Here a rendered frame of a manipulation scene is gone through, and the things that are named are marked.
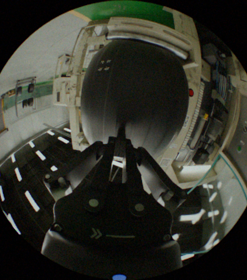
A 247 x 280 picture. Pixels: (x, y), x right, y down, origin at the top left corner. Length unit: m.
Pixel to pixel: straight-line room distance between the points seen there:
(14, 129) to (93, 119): 11.50
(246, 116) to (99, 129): 0.65
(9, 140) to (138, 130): 11.85
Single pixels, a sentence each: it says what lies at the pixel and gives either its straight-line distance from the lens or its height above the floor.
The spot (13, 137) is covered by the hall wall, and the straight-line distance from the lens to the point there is 11.80.
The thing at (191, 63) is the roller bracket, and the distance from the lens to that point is 0.44.
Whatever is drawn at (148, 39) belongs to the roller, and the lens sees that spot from 0.41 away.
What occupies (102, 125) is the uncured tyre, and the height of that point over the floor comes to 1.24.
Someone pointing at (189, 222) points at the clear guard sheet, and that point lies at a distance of 0.76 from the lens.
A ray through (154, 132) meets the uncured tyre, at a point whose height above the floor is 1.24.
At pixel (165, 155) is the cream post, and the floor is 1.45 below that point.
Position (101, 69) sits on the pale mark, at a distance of 0.21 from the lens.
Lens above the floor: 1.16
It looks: 30 degrees up
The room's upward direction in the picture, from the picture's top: 170 degrees counter-clockwise
